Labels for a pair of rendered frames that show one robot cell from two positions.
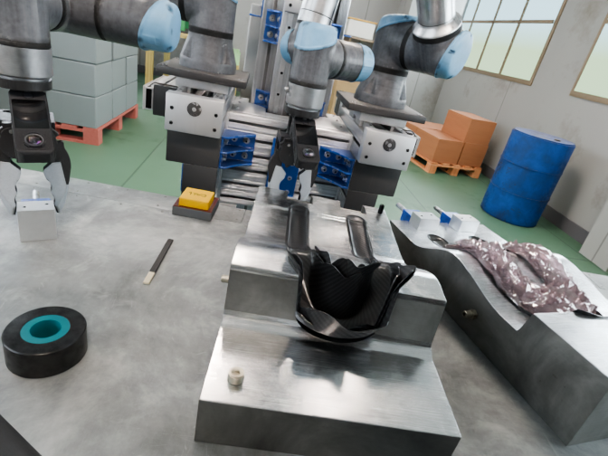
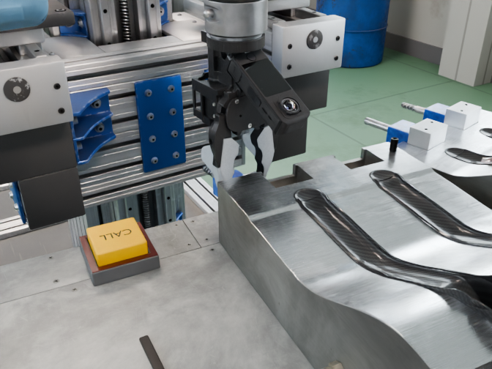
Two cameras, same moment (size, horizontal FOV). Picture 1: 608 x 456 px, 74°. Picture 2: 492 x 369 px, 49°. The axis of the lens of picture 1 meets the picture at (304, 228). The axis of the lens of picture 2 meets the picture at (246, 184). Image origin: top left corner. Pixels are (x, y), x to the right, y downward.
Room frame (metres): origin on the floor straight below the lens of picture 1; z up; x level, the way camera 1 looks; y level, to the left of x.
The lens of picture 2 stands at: (0.22, 0.27, 1.21)
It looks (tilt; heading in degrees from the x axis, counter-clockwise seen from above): 30 degrees down; 339
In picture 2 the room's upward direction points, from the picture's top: straight up
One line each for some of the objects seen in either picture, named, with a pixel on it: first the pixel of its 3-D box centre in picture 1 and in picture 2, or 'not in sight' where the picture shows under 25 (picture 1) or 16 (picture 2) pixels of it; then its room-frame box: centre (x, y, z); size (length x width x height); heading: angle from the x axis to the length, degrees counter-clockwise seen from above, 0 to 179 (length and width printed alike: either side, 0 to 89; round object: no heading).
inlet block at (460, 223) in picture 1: (450, 219); (435, 114); (0.91, -0.33, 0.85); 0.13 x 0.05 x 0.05; 22
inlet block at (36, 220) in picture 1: (36, 208); not in sight; (0.59, 0.45, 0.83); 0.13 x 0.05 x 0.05; 37
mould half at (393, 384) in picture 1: (325, 272); (443, 287); (0.52, -0.05, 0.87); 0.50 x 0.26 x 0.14; 5
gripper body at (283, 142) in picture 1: (296, 136); (232, 80); (0.84, 0.06, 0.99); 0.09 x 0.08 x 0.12; 16
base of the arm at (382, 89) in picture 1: (384, 85); not in sight; (1.25, -0.13, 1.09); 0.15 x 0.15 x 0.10
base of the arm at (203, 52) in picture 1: (209, 49); not in sight; (1.16, 0.35, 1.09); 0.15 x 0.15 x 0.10
